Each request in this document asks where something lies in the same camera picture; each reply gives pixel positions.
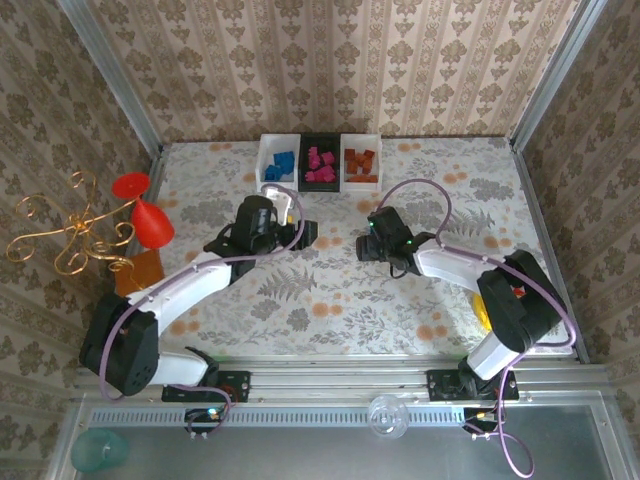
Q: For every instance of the pink lego brick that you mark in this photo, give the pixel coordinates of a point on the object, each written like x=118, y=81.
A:
x=313, y=151
x=330, y=175
x=320, y=173
x=315, y=161
x=328, y=158
x=310, y=176

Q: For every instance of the white plastic bin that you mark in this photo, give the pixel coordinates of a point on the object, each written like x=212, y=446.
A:
x=270, y=145
x=360, y=187

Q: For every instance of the long blue lego brick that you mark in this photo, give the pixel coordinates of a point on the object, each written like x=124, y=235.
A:
x=285, y=158

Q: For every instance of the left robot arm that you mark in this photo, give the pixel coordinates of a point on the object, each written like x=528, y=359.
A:
x=120, y=355

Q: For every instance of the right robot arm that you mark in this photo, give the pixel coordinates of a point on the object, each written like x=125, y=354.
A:
x=515, y=310

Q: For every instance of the red plastic wine glass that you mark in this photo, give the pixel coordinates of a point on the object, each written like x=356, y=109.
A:
x=150, y=225

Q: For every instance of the orange square block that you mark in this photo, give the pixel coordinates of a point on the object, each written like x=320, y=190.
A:
x=142, y=275

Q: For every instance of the yellow snack bag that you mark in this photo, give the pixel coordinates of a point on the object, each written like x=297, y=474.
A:
x=481, y=310

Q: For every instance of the clear drinking glass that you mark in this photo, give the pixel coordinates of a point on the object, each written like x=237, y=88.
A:
x=388, y=417

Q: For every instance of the small black electronics box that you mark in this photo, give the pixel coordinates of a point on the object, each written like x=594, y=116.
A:
x=202, y=417

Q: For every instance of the grey metal tray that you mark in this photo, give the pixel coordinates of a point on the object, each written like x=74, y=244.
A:
x=300, y=455

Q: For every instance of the teal plastic cup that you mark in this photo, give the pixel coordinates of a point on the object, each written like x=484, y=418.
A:
x=97, y=450

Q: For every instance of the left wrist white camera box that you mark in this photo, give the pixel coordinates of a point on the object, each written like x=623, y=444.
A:
x=280, y=202

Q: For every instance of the aluminium mounting rail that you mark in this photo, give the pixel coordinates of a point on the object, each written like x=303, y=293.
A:
x=325, y=380

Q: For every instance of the aluminium corner post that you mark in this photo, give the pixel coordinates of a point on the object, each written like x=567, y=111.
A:
x=110, y=75
x=555, y=75

